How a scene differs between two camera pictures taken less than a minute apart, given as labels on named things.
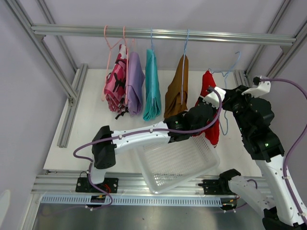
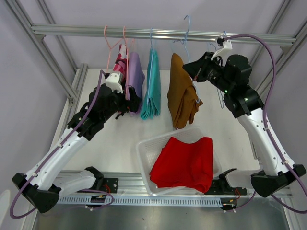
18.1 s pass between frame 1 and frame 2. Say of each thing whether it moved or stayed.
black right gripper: moved
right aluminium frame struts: stayed
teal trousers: stayed
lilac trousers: stayed
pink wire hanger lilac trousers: stayed
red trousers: moved
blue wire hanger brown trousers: moved
